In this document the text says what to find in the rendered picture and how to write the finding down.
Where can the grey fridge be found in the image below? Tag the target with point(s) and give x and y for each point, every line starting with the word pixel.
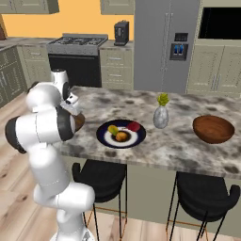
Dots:
pixel 150 47

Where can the grey vase with yellow plant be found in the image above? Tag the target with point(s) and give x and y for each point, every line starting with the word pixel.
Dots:
pixel 161 117

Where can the pale green drawer unit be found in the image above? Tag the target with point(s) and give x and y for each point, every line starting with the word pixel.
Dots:
pixel 116 67

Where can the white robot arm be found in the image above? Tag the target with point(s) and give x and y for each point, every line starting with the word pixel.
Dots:
pixel 44 131

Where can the pale green base cupboards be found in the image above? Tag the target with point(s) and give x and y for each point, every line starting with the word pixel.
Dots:
pixel 35 64

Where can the red fruit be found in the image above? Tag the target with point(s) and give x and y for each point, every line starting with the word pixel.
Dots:
pixel 134 126

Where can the pale green tall cupboard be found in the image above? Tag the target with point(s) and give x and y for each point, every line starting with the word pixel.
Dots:
pixel 207 69

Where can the yellow green fruit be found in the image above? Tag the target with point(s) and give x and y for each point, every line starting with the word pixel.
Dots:
pixel 112 129

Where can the black coffee machine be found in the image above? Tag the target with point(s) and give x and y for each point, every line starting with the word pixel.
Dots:
pixel 121 33

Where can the black built-in oven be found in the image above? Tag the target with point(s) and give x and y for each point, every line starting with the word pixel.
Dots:
pixel 219 23

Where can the orange fruit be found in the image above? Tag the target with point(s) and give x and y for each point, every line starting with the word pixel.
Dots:
pixel 121 136

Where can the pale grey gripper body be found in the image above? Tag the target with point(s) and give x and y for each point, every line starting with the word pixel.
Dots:
pixel 74 108

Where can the dark blue white plate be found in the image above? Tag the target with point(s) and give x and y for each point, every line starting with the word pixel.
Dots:
pixel 103 138

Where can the grey black cooker range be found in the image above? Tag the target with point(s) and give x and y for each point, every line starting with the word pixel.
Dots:
pixel 75 62

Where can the brown wooden bowl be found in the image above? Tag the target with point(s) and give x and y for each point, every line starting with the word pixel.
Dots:
pixel 80 121
pixel 213 130

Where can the pale green wall cupboards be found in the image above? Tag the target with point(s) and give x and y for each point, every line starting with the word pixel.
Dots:
pixel 28 5
pixel 116 6

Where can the grey green side cupboards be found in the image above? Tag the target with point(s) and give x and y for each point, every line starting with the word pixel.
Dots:
pixel 11 75

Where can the black bar stool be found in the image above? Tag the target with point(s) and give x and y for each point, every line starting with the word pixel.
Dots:
pixel 103 182
pixel 204 200

